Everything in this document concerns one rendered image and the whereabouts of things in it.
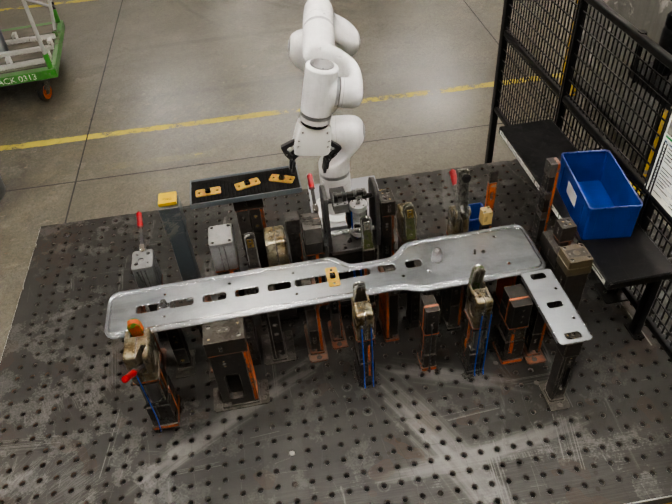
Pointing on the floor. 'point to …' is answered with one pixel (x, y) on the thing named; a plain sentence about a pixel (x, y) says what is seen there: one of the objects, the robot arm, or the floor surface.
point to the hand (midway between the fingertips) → (308, 167)
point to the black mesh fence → (588, 107)
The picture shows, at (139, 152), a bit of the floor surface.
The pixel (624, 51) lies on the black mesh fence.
